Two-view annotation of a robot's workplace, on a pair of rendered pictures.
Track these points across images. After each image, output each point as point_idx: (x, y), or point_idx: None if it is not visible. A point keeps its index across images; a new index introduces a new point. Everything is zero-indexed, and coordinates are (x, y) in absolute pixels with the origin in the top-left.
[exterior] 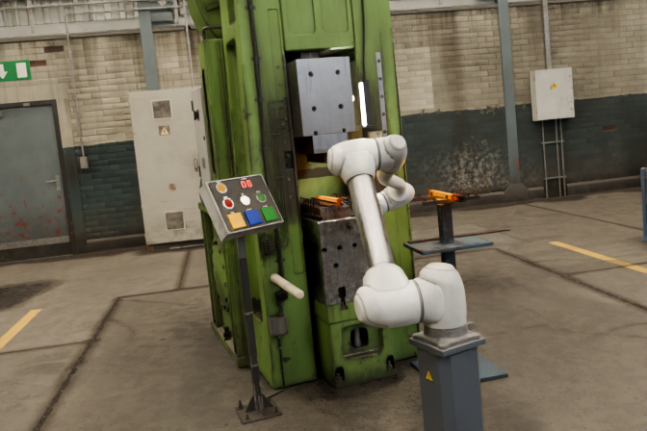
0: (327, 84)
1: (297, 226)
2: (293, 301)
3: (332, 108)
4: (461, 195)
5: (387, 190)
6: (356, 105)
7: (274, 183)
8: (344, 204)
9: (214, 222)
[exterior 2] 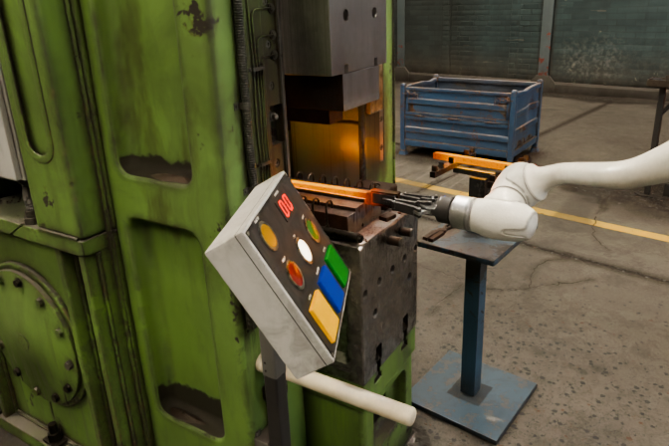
0: None
1: None
2: None
3: (365, 15)
4: None
5: (526, 183)
6: None
7: (258, 177)
8: (421, 210)
9: (272, 335)
